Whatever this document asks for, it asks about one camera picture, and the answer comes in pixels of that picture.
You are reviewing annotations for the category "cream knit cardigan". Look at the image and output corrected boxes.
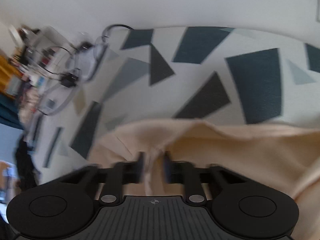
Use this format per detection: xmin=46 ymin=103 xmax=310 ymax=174
xmin=88 ymin=119 xmax=319 ymax=239

